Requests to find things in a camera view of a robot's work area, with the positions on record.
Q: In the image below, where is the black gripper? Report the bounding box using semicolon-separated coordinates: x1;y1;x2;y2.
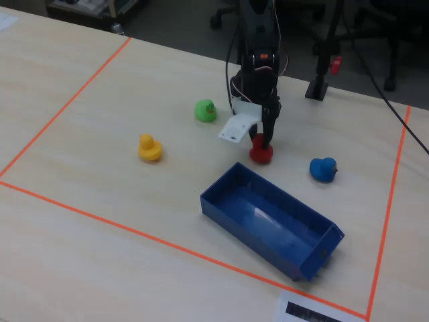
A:
229;66;282;150

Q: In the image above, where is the red rubber duck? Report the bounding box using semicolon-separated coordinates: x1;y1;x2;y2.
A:
249;133;274;165

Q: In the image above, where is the blue rubber duck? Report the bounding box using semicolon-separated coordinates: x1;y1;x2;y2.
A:
308;156;339;184

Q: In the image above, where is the blue plastic bin box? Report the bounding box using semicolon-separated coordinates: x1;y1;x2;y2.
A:
199;162;345;282

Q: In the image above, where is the yellow rubber duck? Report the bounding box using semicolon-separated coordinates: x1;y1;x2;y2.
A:
137;133;164;164

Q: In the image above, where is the black clamp stand pole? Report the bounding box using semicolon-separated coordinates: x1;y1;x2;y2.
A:
304;0;346;102

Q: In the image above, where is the black office chair base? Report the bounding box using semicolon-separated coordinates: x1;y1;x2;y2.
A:
209;0;243;32

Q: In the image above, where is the black office chair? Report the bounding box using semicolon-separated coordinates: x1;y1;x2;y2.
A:
345;0;429;92

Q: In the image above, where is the white printed paper sheet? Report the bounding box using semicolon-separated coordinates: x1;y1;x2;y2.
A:
271;290;366;322

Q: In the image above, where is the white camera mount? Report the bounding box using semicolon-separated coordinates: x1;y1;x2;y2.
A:
218;96;263;144

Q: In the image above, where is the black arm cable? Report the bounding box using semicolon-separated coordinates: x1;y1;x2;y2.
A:
225;19;241;110

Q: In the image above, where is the long black cable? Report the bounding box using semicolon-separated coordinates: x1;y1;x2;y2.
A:
340;0;429;152

